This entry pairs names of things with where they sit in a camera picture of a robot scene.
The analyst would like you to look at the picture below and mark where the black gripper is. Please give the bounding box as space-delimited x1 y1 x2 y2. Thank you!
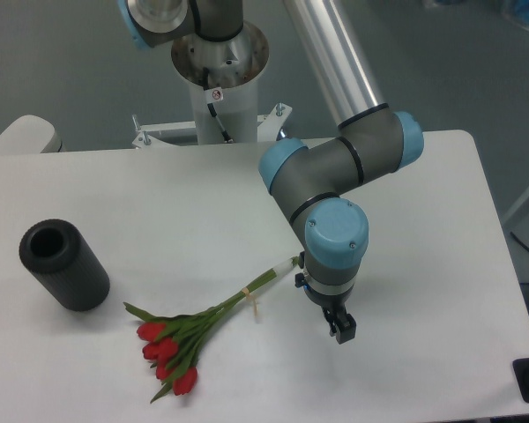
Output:
294 272 356 345

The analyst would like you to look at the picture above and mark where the red tulip bouquet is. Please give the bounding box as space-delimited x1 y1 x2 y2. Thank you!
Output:
123 256 299 402

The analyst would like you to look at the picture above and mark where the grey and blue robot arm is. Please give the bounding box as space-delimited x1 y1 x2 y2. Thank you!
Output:
119 1 424 343

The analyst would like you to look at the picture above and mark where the black ribbed cylindrical vase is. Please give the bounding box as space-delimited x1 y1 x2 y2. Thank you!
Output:
19 219 110 312

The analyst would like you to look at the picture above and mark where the white chair armrest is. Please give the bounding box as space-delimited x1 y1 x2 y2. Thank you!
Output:
0 115 64 157

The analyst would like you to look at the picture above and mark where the blue plastic bag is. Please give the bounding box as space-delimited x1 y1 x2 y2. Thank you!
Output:
492 0 529 32

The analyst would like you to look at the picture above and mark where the black cable on floor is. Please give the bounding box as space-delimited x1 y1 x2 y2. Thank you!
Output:
510 231 529 262

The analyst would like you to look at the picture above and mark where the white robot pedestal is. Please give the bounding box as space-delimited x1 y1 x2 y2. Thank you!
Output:
132 21 293 149

